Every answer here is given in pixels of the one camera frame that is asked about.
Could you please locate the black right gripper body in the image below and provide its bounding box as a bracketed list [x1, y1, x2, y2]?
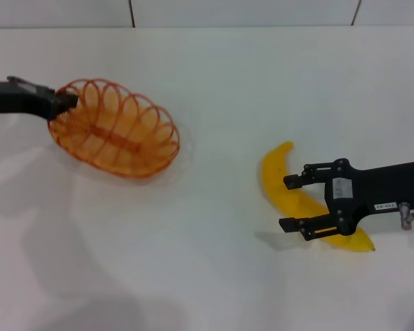
[324, 157, 414, 237]

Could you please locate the yellow banana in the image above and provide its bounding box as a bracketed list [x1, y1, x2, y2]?
[260, 140, 377, 252]

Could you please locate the metal cable connector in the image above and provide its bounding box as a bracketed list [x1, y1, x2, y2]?
[399, 210, 414, 231]

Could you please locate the orange wire basket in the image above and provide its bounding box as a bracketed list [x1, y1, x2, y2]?
[47, 78, 181, 179]

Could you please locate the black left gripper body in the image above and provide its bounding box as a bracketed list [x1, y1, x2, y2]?
[0, 76, 57, 121]

